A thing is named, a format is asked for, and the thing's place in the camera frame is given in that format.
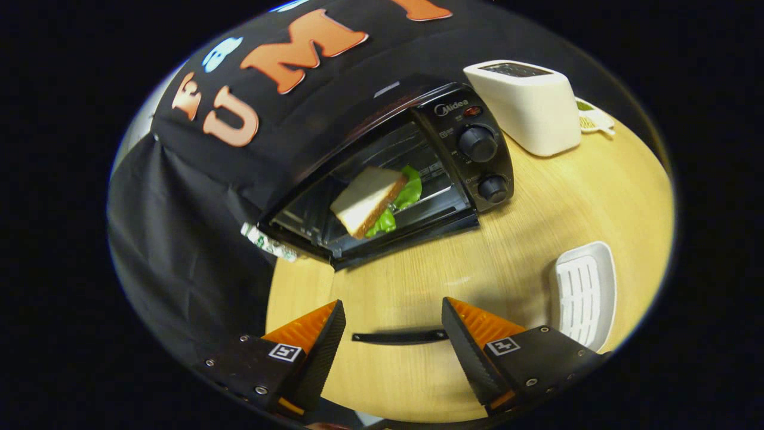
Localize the black toaster oven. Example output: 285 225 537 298
257 81 516 346

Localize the white pop-up toaster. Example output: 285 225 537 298
463 60 583 158

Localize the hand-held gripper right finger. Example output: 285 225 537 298
441 296 611 417

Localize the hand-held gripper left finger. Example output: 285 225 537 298
203 299 347 417

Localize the white divided bean dish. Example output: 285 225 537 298
574 97 616 137

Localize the white bread lettuce sandwich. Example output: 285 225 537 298
329 165 424 240

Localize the green white printed packet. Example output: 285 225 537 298
240 222 300 263

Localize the small white ribbed tray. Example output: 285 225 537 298
549 241 618 352

